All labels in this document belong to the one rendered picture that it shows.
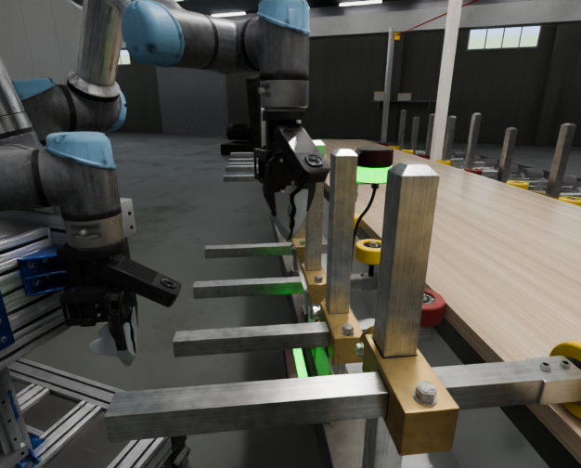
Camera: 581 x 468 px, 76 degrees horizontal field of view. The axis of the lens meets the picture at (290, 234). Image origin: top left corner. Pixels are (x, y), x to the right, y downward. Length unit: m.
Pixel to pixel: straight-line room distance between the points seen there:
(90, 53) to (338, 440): 0.93
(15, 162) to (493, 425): 0.74
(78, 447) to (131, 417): 1.10
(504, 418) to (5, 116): 0.83
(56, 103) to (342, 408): 0.90
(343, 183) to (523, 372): 0.33
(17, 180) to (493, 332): 0.67
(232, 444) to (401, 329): 1.30
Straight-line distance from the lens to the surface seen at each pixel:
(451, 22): 2.43
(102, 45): 1.02
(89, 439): 1.50
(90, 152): 0.55
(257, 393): 0.38
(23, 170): 0.56
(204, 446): 1.65
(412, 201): 0.35
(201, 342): 0.64
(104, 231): 0.57
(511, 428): 0.66
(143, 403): 0.40
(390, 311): 0.39
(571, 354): 0.51
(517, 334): 0.65
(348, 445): 0.69
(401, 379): 0.39
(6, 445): 1.32
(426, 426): 0.38
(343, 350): 0.63
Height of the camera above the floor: 1.22
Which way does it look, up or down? 19 degrees down
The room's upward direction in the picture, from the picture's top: straight up
